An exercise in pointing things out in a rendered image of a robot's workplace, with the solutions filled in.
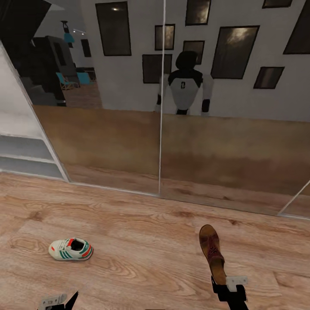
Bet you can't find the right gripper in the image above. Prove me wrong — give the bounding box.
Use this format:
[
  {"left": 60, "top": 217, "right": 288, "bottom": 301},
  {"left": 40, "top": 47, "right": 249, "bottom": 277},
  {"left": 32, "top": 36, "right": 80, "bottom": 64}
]
[{"left": 211, "top": 276, "right": 247, "bottom": 310}]

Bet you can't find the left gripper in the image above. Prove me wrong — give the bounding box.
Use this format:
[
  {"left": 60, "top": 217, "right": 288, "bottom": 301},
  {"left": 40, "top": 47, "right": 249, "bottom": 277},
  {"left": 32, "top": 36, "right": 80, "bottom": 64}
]
[{"left": 51, "top": 292, "right": 78, "bottom": 310}]

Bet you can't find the gym shoe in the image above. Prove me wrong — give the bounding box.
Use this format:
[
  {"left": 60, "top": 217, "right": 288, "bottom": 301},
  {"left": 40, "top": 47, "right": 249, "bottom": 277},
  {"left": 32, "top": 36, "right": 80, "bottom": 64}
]
[{"left": 49, "top": 237, "right": 93, "bottom": 260}]

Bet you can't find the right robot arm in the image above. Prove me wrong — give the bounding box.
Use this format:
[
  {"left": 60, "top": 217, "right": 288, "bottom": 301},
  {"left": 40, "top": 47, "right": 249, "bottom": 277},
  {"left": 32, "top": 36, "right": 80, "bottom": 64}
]
[{"left": 211, "top": 275, "right": 249, "bottom": 310}]

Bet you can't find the sandal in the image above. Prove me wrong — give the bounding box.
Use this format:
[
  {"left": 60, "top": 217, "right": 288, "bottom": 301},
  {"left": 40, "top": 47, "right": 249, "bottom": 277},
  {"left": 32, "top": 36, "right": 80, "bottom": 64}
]
[{"left": 199, "top": 224, "right": 227, "bottom": 285}]

